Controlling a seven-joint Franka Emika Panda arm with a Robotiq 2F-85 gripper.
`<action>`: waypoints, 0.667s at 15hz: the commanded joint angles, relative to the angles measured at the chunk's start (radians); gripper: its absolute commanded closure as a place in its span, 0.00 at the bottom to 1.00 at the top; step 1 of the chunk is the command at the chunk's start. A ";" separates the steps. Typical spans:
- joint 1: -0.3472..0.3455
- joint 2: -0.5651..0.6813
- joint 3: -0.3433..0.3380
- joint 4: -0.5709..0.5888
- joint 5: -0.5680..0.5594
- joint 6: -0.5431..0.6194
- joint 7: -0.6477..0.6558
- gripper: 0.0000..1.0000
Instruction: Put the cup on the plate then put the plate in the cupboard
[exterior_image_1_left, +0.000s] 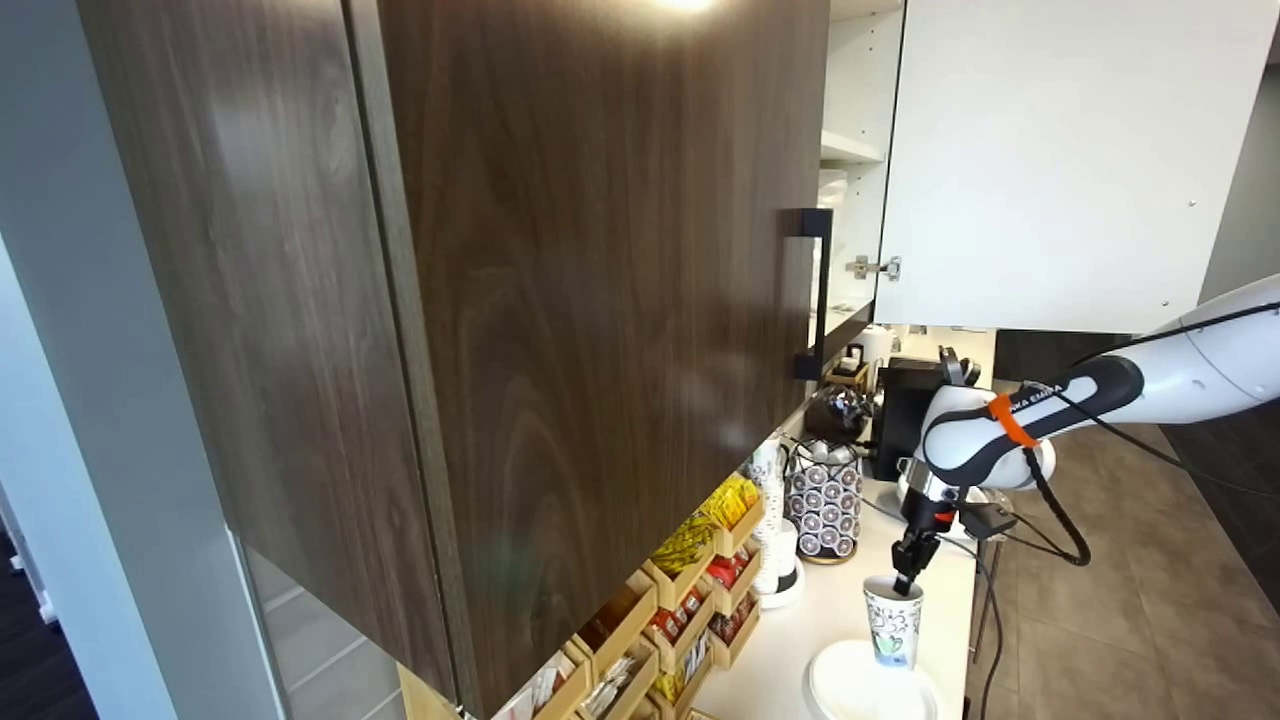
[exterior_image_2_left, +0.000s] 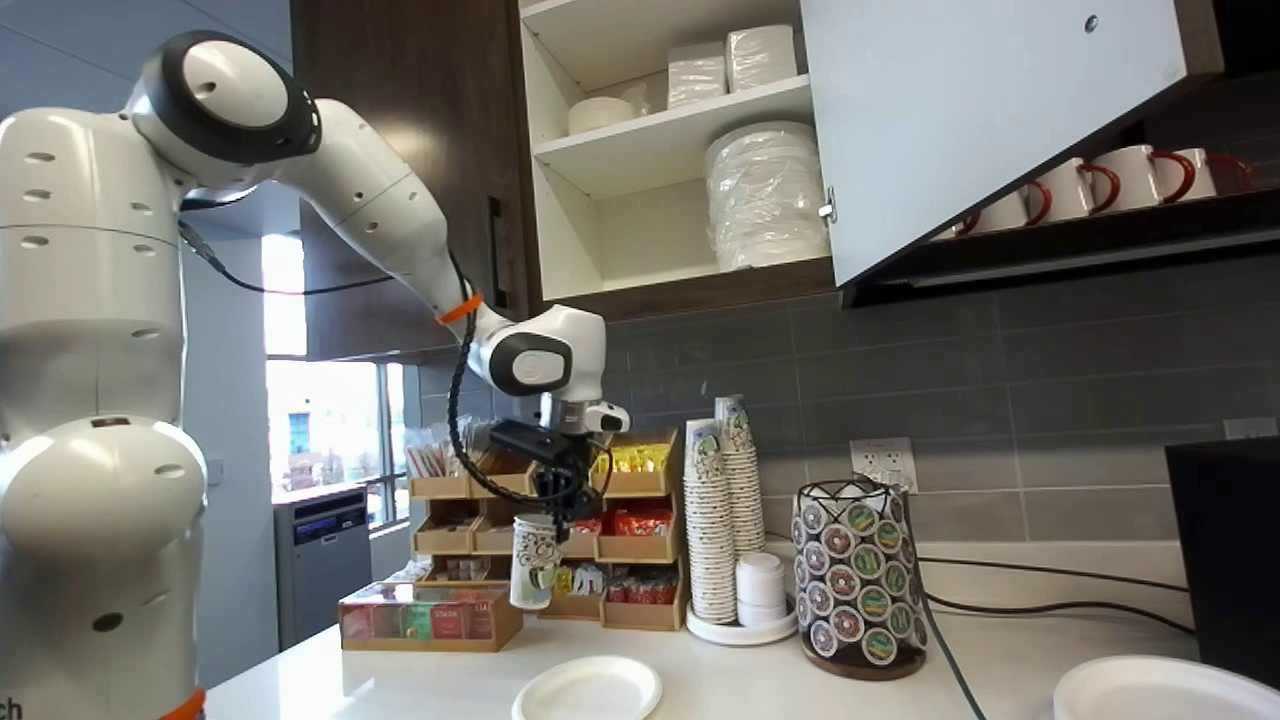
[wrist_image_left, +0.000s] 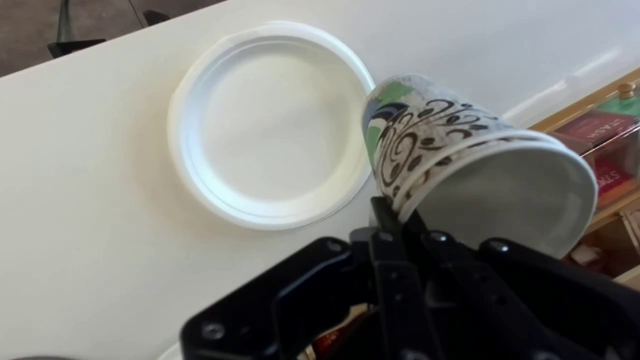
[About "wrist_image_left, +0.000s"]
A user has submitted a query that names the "wooden glass-lid tea box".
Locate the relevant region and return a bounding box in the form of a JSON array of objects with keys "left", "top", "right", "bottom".
[{"left": 530, "top": 66, "right": 640, "bottom": 233}]

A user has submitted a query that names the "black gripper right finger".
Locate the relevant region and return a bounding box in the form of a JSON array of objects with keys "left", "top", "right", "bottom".
[{"left": 402, "top": 212, "right": 640, "bottom": 360}]

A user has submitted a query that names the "small white plastic plate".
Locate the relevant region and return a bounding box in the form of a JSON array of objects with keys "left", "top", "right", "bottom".
[{"left": 166, "top": 17, "right": 377, "bottom": 232}]

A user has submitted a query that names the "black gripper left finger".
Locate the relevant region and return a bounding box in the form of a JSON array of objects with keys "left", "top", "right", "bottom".
[{"left": 177, "top": 196, "right": 441, "bottom": 360}]

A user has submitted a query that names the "patterned paper coffee cup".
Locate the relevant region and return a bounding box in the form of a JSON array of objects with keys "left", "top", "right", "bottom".
[{"left": 360, "top": 74, "right": 600, "bottom": 259}]

